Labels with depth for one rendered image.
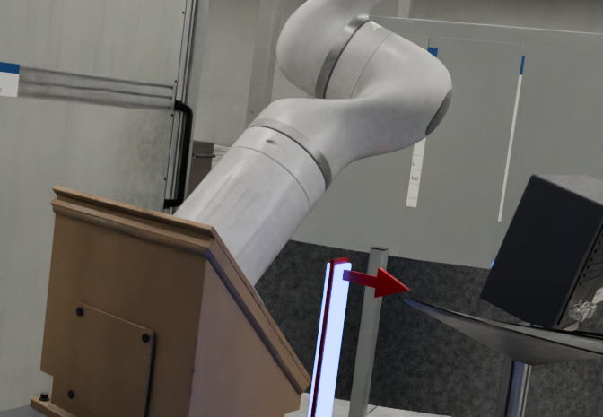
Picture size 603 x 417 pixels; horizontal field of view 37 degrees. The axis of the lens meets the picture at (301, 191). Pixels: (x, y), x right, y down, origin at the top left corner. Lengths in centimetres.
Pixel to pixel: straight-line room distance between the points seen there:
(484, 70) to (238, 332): 590
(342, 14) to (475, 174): 562
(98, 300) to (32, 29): 143
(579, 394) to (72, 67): 159
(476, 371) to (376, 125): 143
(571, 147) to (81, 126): 465
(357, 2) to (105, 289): 47
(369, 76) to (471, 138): 563
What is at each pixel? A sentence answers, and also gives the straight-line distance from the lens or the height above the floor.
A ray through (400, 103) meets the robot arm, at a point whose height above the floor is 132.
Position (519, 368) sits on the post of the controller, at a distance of 122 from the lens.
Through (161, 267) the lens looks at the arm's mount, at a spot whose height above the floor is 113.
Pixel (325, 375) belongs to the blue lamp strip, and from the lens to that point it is 72.
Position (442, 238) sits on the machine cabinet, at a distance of 680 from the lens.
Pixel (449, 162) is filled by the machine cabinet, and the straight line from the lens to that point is 676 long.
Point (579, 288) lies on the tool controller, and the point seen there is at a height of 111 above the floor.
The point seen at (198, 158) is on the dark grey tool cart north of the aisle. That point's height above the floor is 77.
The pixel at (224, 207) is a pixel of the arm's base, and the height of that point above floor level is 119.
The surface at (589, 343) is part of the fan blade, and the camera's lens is 58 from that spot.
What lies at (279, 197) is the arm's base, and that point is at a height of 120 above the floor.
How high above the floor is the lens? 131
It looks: 5 degrees down
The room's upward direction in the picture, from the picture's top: 7 degrees clockwise
